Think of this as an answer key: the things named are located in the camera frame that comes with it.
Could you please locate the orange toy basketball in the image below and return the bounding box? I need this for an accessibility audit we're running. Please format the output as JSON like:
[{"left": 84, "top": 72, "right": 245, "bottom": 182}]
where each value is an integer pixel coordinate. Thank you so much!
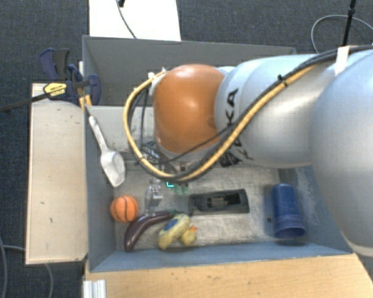
[{"left": 109, "top": 195, "right": 140, "bottom": 224}]

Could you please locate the purple toy eggplant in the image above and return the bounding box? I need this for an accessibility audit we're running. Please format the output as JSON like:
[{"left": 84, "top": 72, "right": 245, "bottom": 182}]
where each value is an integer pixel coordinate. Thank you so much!
[{"left": 123, "top": 210, "right": 178, "bottom": 253}]

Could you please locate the yellow and blue soft toy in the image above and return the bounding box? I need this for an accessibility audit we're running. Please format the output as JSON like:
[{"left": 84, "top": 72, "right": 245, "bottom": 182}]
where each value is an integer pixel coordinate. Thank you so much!
[{"left": 157, "top": 213, "right": 191, "bottom": 251}]

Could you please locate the white plastic scoop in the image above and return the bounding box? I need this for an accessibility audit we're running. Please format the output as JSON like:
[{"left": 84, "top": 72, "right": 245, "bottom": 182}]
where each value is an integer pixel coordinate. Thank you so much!
[{"left": 88, "top": 115, "right": 127, "bottom": 188}]

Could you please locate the yellow toy duck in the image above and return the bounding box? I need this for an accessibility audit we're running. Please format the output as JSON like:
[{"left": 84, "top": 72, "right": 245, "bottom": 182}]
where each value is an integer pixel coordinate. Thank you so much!
[{"left": 181, "top": 225, "right": 198, "bottom": 246}]

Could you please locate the grey metal bin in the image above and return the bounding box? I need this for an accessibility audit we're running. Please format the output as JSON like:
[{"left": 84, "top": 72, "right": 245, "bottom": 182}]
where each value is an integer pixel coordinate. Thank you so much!
[{"left": 81, "top": 35, "right": 354, "bottom": 273}]

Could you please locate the pale wood board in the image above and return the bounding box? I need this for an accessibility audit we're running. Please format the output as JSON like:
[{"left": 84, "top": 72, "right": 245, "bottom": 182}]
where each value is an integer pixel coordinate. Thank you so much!
[{"left": 25, "top": 83, "right": 89, "bottom": 265}]

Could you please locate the blue plastic cup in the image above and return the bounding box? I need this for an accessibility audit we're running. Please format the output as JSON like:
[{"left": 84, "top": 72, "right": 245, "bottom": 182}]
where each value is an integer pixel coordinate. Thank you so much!
[{"left": 270, "top": 183, "right": 308, "bottom": 240}]

